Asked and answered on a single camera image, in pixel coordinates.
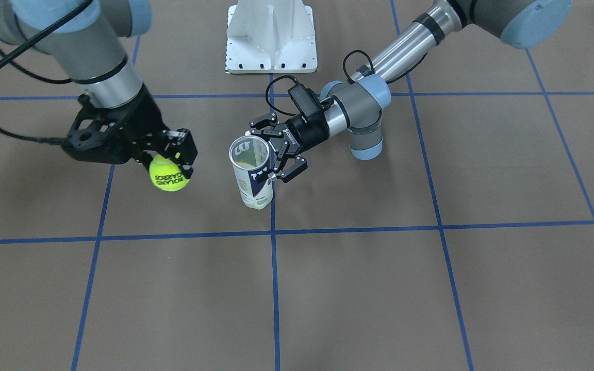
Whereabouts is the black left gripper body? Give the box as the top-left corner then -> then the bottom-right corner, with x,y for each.
276,82 -> 330,155

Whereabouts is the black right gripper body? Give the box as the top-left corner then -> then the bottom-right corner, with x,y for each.
61,85 -> 168,164

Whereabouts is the yellow tennis ball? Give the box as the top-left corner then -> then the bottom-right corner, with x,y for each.
148,154 -> 190,192

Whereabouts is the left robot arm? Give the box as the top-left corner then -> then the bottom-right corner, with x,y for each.
250,1 -> 571,183

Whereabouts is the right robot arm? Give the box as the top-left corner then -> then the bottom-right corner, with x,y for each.
0,1 -> 197,186

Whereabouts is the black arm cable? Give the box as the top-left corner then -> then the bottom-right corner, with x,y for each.
0,0 -> 96,146
265,49 -> 432,117

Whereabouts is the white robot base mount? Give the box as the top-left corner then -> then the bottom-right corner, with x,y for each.
225,1 -> 318,74

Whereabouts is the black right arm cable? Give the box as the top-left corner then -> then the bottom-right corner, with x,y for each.
0,0 -> 96,146

